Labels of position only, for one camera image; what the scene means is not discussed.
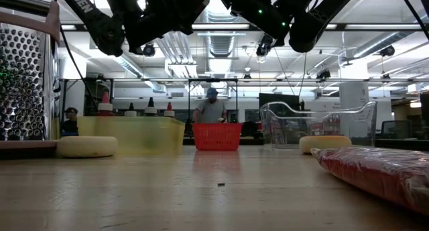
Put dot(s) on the red plastic basket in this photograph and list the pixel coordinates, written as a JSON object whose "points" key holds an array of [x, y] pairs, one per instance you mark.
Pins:
{"points": [[217, 137]]}

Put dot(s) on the person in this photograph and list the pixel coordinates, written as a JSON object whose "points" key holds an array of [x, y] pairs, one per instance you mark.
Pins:
{"points": [[211, 110], [70, 124]]}

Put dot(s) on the black aluminium table frame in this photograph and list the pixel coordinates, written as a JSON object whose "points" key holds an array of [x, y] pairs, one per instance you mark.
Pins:
{"points": [[251, 141]]}

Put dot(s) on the black ceiling camera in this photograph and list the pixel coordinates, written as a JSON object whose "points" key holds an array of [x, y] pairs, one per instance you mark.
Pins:
{"points": [[264, 46], [387, 51], [149, 49]]}

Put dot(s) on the black food colouring bottle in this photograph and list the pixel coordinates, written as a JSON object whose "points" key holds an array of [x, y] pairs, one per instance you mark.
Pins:
{"points": [[151, 110], [130, 112]]}

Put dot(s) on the red food colouring bottle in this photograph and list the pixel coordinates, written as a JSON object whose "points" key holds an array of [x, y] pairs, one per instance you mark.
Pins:
{"points": [[105, 107], [169, 112]]}

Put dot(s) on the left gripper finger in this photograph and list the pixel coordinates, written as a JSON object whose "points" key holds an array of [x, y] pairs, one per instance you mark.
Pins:
{"points": [[196, 5]]}

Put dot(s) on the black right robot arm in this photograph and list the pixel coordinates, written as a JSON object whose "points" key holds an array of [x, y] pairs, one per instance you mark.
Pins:
{"points": [[308, 33]]}

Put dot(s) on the red popcorn packet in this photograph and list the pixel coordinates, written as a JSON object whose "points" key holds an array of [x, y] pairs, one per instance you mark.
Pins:
{"points": [[378, 177]]}

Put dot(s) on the metal box grater pink trim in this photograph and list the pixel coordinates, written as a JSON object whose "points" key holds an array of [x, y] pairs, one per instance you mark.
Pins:
{"points": [[23, 83]]}

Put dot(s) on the clear plastic bin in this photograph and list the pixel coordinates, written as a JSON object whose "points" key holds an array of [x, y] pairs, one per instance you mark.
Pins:
{"points": [[365, 124]]}

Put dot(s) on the silver ventilation duct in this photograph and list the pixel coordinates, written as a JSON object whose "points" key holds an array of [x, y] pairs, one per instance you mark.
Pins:
{"points": [[221, 45]]}

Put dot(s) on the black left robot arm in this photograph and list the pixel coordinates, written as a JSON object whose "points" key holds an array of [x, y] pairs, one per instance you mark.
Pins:
{"points": [[87, 10]]}

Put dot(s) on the black monitor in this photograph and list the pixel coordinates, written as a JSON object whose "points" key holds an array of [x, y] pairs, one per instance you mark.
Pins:
{"points": [[278, 98]]}

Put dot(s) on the yellow translucent plastic bin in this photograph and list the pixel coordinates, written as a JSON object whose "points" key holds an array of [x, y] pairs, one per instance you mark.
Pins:
{"points": [[134, 135]]}

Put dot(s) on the black background workstation frame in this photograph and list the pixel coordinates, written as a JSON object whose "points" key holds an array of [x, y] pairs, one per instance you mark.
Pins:
{"points": [[237, 100]]}

